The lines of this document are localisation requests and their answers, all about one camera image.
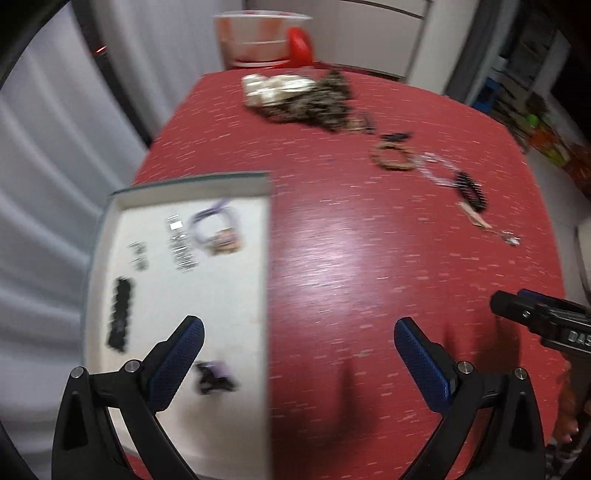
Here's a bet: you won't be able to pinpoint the cream polka dot scrunchie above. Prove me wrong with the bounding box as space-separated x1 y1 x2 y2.
242 74 317 108

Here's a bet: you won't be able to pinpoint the black lace hair clip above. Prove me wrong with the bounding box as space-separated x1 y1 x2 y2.
107 277 133 353

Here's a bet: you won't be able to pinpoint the silver star hair clip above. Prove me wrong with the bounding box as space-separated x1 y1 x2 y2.
166 215 198 271

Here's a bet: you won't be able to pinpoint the white cabinet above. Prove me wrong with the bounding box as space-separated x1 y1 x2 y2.
245 0 479 94

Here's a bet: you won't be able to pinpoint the beige scissor shaped clip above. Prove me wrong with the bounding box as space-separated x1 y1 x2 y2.
457 201 493 230

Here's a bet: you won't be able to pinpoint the white red plastic bucket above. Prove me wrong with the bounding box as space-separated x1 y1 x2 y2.
213 10 311 68

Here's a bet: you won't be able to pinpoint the white curtain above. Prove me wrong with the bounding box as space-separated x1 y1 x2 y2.
1 1 238 479

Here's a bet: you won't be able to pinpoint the black spiral hair tie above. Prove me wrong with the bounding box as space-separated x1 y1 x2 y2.
454 171 489 214

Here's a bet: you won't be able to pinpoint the silver chain necklace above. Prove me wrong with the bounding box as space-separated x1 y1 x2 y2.
414 151 463 188

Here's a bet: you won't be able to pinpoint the white shallow tray box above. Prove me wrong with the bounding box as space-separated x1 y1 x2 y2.
82 172 271 479

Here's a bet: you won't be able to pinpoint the gold bobby pins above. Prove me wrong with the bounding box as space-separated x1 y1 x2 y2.
346 118 366 132

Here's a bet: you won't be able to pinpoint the tan braided bracelet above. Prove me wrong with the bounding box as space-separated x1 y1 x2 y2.
369 140 419 172

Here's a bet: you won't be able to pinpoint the right hand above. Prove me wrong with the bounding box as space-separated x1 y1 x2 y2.
552 368 579 444

